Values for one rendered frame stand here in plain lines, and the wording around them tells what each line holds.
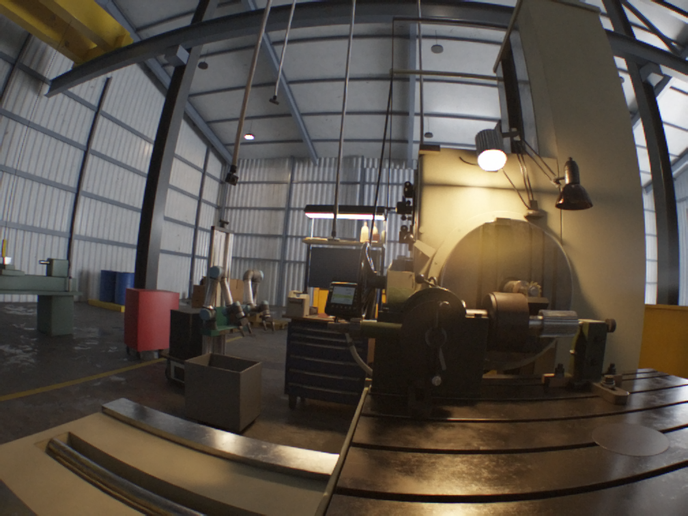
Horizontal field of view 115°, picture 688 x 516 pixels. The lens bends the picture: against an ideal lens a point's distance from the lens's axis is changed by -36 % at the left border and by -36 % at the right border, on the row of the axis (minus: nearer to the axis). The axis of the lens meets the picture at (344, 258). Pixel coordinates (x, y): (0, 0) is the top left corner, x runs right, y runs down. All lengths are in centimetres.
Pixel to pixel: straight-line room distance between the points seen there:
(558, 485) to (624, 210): 142
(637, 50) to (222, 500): 743
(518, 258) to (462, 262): 23
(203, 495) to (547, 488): 80
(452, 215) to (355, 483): 115
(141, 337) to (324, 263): 269
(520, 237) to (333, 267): 256
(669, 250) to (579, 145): 479
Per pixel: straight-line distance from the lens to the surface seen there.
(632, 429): 91
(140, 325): 482
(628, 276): 178
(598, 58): 220
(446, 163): 150
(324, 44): 1102
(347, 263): 359
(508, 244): 136
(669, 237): 644
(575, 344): 128
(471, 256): 133
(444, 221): 143
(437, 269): 138
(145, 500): 100
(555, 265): 144
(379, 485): 55
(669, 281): 637
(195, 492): 101
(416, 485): 56
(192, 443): 122
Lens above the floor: 130
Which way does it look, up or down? 4 degrees up
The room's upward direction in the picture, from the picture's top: 4 degrees clockwise
